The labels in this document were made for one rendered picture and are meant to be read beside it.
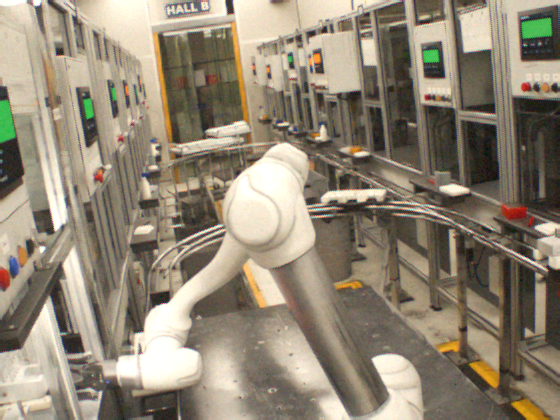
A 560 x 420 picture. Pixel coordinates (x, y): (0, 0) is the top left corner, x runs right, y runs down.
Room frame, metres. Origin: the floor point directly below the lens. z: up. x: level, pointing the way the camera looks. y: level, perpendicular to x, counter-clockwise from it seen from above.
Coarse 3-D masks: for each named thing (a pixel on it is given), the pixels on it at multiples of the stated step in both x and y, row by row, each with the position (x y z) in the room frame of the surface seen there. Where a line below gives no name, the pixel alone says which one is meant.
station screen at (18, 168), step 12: (0, 96) 0.95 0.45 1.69; (12, 120) 0.99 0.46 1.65; (0, 144) 0.89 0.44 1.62; (12, 144) 0.96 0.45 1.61; (0, 156) 0.88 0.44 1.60; (12, 156) 0.94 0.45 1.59; (0, 168) 0.86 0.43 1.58; (12, 168) 0.93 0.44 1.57; (0, 180) 0.85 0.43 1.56; (12, 180) 0.91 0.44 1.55
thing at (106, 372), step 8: (96, 360) 1.28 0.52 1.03; (104, 360) 1.29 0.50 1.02; (112, 360) 1.29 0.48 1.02; (88, 368) 1.26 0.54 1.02; (96, 368) 1.26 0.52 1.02; (104, 368) 1.26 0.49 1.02; (112, 368) 1.26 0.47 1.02; (96, 376) 1.26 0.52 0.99; (104, 376) 1.24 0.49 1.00; (112, 376) 1.25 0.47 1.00; (104, 384) 1.24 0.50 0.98; (112, 384) 1.25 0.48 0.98
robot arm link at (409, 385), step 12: (372, 360) 1.26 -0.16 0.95; (384, 360) 1.25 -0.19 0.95; (396, 360) 1.24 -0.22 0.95; (384, 372) 1.20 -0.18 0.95; (396, 372) 1.19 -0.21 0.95; (408, 372) 1.20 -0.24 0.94; (396, 384) 1.17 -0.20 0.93; (408, 384) 1.18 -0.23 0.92; (420, 384) 1.22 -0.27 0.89; (408, 396) 1.15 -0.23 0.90; (420, 396) 1.18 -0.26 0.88; (420, 408) 1.15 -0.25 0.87
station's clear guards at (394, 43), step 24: (360, 24) 4.44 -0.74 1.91; (384, 24) 3.96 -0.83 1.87; (360, 48) 4.50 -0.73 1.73; (384, 48) 4.01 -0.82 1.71; (408, 48) 3.61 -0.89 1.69; (384, 72) 4.06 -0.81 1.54; (408, 72) 3.65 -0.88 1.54; (408, 96) 3.69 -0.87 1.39; (360, 120) 4.71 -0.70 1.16; (408, 120) 3.73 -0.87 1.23; (360, 144) 4.78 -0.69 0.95; (408, 144) 3.77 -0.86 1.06
